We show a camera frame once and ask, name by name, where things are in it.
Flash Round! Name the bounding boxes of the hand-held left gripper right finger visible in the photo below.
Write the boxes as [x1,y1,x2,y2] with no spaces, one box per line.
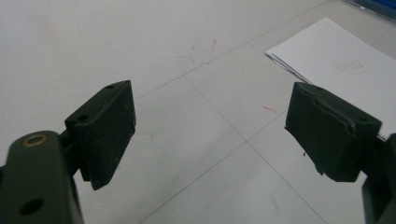
[284,81,383,183]

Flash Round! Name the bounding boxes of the clear box with blue lining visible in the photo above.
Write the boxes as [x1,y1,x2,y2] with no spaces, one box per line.
[344,0,396,21]

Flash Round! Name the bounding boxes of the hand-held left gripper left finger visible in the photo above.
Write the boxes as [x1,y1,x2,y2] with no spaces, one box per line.
[64,79,137,191]

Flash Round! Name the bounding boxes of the white paper sheets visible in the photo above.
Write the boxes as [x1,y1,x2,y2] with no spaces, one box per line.
[264,17,396,140]

